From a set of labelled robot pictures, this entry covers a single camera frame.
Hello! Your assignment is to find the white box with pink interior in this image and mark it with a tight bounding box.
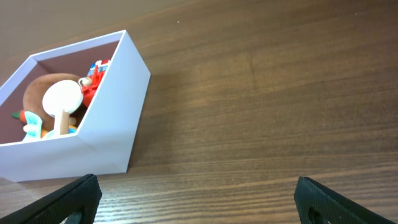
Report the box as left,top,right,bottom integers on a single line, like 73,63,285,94
1,30,150,182

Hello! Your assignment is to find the pig face rattle drum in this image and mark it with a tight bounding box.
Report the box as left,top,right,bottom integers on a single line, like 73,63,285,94
42,80,83,137

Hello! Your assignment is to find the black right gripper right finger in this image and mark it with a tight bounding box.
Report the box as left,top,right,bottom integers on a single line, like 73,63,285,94
294,177,394,224

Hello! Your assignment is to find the red toy fire truck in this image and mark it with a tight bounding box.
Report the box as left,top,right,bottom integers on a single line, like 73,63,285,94
78,60,111,107

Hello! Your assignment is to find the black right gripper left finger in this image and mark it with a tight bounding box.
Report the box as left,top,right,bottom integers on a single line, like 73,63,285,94
1,174,102,224

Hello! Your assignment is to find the brown plush toy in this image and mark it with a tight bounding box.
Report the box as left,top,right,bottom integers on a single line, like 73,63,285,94
12,73,80,131

